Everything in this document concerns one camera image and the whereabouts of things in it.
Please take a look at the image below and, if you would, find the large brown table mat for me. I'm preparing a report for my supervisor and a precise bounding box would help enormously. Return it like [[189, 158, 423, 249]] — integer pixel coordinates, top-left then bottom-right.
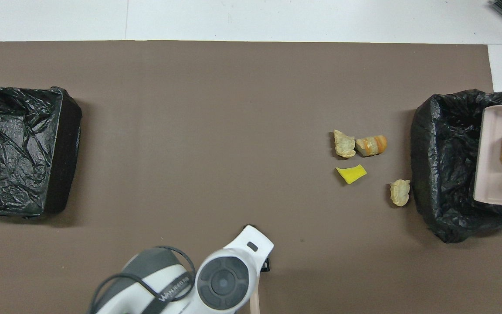
[[0, 41, 502, 314]]

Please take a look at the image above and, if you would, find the orange striped bread piece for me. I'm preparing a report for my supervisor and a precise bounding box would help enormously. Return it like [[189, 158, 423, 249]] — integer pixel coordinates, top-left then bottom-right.
[[355, 135, 388, 157]]

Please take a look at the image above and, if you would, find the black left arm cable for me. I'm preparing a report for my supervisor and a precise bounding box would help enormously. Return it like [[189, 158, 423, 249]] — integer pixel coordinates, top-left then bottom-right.
[[90, 246, 197, 314]]

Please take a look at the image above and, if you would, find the beige plastic dustpan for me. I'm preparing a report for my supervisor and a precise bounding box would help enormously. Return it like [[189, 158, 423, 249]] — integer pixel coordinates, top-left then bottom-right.
[[473, 105, 502, 206]]

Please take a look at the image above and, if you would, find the yellow sponge wedge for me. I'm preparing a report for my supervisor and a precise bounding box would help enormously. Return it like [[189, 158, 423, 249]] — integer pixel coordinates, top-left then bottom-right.
[[336, 164, 367, 185]]

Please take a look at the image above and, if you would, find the pale dumpling piece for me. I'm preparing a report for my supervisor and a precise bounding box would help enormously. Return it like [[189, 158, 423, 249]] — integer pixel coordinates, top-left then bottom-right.
[[333, 130, 356, 158], [390, 179, 410, 207]]

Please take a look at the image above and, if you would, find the black bag lined bin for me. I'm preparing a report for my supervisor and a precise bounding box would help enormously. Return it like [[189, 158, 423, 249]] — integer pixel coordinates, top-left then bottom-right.
[[0, 86, 82, 218], [410, 89, 502, 243]]

